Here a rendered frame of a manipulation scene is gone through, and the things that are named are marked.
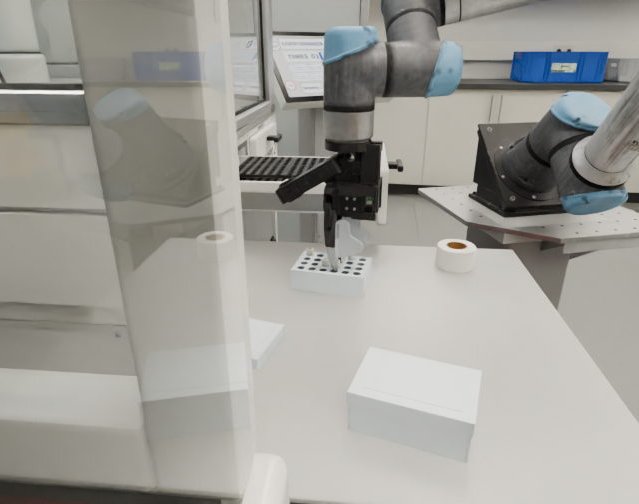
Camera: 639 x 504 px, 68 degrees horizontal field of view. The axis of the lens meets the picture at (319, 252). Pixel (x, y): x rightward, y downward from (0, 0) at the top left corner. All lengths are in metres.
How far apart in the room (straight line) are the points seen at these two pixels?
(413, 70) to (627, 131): 0.41
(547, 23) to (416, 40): 4.06
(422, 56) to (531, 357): 0.43
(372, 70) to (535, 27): 4.09
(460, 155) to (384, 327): 3.38
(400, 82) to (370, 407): 0.43
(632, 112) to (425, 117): 3.09
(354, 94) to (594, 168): 0.54
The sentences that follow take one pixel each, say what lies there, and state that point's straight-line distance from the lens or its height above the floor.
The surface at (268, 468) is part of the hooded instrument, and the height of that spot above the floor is 0.91.
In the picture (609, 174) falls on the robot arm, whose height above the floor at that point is 0.92.
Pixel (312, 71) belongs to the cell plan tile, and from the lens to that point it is 1.92.
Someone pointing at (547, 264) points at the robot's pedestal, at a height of 0.64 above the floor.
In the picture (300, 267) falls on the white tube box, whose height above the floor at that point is 0.79.
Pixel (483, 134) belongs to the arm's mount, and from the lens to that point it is 1.32.
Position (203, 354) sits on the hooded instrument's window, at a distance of 0.17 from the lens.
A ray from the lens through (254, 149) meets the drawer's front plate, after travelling 1.25.
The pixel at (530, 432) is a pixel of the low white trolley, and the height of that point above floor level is 0.76.
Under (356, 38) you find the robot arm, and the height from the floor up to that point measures 1.15.
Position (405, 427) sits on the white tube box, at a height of 0.78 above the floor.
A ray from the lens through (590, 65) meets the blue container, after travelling 4.31.
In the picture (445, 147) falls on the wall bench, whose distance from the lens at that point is 4.00.
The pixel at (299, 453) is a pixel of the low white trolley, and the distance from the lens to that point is 0.52.
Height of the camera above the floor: 1.14
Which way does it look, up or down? 23 degrees down
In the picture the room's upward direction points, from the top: straight up
